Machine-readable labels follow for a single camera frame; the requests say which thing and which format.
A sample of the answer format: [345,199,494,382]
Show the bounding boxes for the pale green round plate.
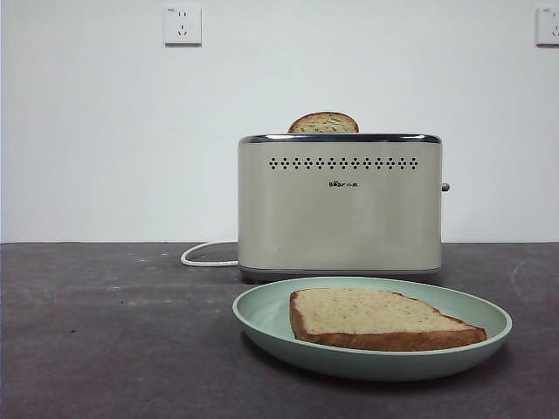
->
[231,275,514,382]

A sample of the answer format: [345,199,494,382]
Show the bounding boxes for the white wall power socket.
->
[163,4,203,48]
[535,6,559,48]

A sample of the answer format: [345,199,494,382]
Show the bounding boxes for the large brown-crusted bread slice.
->
[289,286,488,352]

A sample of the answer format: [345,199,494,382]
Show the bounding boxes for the white toaster power cord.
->
[180,241,240,267]

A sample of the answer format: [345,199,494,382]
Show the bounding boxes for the small brown-crusted bread slice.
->
[286,112,361,134]

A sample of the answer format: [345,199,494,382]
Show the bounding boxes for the cream toaster with chrome top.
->
[237,133,451,283]

